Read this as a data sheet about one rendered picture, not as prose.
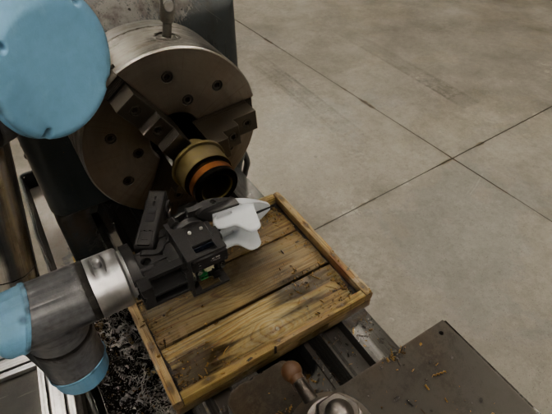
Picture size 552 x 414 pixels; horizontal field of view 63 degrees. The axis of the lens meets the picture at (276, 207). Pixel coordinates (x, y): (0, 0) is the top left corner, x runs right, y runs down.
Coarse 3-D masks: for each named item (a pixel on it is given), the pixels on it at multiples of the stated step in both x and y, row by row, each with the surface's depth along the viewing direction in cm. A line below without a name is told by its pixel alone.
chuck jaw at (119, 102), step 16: (112, 80) 66; (112, 96) 67; (128, 96) 65; (128, 112) 66; (144, 112) 67; (160, 112) 71; (144, 128) 68; (160, 128) 68; (176, 128) 70; (160, 144) 69; (176, 144) 69
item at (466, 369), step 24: (432, 336) 63; (456, 336) 63; (384, 360) 60; (408, 360) 60; (432, 360) 60; (456, 360) 60; (480, 360) 60; (360, 384) 58; (384, 384) 58; (408, 384) 58; (432, 384) 58; (456, 384) 58; (480, 384) 58; (504, 384) 58; (384, 408) 56; (408, 408) 56; (432, 408) 56; (456, 408) 56; (480, 408) 56; (504, 408) 56; (528, 408) 56
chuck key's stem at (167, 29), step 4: (160, 0) 67; (172, 0) 67; (160, 4) 67; (160, 8) 68; (160, 12) 68; (164, 12) 68; (172, 12) 68; (160, 16) 68; (164, 16) 68; (168, 16) 68; (172, 16) 69; (160, 20) 69; (164, 20) 68; (168, 20) 68; (172, 20) 69; (164, 24) 69; (168, 24) 69; (164, 28) 70; (168, 28) 70; (164, 32) 70; (168, 32) 70; (164, 36) 70; (168, 36) 70
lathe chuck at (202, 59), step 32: (128, 32) 72; (160, 32) 72; (128, 64) 66; (160, 64) 68; (192, 64) 71; (224, 64) 74; (160, 96) 72; (192, 96) 75; (224, 96) 78; (96, 128) 69; (128, 128) 72; (96, 160) 72; (128, 160) 75; (128, 192) 79
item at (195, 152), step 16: (192, 144) 69; (208, 144) 70; (176, 160) 69; (192, 160) 68; (208, 160) 68; (224, 160) 71; (176, 176) 71; (192, 176) 68; (208, 176) 66; (224, 176) 72; (192, 192) 68; (208, 192) 72; (224, 192) 72
